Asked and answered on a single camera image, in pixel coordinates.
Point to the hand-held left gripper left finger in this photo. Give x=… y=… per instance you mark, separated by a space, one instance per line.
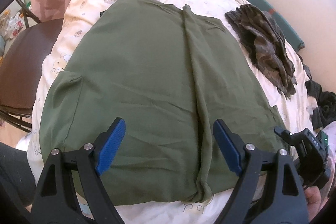
x=111 y=148

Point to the person's right hand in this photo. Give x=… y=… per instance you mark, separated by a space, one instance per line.
x=315 y=203

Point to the olive green pants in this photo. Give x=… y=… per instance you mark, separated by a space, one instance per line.
x=144 y=69

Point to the black garment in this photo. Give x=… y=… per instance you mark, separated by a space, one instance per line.
x=325 y=103

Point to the brown folding chair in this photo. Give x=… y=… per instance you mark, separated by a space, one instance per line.
x=26 y=61

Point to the red and white plastic bag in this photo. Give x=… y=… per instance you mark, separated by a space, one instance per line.
x=14 y=26

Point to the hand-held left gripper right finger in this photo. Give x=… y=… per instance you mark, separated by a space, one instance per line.
x=227 y=148

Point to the camouflage pants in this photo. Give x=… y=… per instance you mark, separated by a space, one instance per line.
x=262 y=37

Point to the teal padded bed bumper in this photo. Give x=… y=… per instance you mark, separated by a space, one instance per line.
x=283 y=22

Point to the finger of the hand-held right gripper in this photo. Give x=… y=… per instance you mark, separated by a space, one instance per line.
x=284 y=134

